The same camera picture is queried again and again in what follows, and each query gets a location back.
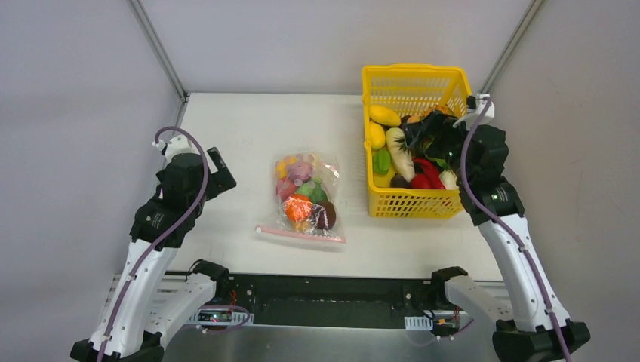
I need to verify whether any yellow toy bell pepper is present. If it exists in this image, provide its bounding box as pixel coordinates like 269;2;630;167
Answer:
274;155;297;179

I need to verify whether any red toy apple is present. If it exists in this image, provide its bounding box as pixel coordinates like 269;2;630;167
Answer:
275;179;299;202

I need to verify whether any dark purple toy onion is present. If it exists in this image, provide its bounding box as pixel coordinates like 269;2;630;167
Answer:
286;161;314;186

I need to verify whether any orange toy pumpkin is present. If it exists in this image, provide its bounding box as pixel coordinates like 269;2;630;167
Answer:
283;194;314;221

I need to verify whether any clear pink-dotted zip bag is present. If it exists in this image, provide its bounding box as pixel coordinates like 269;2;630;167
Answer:
255;152;346;244

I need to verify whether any yellow orange toy fruit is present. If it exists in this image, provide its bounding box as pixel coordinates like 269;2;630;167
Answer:
291;219;315;234

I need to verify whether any green toy cucumber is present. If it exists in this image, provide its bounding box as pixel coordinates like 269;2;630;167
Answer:
295;180;328;204

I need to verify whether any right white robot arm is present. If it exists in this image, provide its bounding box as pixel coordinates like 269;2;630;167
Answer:
402;109;590;361

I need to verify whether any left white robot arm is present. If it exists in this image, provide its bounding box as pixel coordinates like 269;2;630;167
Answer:
70;147;237;361

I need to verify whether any toy pineapple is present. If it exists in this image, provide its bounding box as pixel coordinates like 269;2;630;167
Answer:
400;106;458;149

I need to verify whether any white toy daikon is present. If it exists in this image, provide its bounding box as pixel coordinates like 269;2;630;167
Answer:
386;127;415;182

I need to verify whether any red toy chili pepper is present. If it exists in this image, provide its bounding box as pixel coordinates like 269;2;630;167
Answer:
410;158;446;190

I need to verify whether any white toy radish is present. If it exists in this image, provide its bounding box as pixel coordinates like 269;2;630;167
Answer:
438;170;459;190

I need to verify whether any yellow plastic basket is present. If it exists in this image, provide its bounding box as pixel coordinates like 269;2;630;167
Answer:
362;64;472;219

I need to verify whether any green toy starfruit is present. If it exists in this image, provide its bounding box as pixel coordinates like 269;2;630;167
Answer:
372;147;391;176

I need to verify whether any yellow toy mango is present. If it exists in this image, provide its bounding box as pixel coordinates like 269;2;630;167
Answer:
368;105;402;127

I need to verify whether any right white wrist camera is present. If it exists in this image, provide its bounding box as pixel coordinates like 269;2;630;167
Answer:
453;93;495;130

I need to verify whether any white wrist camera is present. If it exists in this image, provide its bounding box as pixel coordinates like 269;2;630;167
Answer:
453;93;495;130
152;134;198;163

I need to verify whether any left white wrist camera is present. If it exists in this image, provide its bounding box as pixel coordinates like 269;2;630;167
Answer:
152;134;198;163

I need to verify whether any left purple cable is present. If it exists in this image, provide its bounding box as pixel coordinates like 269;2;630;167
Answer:
94;127;211;362

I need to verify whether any purple cable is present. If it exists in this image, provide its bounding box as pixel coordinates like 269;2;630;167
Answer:
459;97;574;362
94;127;211;362

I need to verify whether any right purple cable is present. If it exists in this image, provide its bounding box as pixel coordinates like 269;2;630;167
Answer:
459;97;574;362

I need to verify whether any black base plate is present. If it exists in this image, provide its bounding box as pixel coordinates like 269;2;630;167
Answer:
209;274;461;329

